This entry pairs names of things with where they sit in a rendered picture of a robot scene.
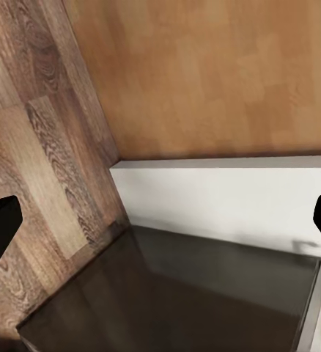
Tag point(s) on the sliding door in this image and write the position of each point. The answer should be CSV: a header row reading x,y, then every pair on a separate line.
x,y
196,79

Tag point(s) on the desk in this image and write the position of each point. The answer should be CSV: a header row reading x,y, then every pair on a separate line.
x,y
159,291

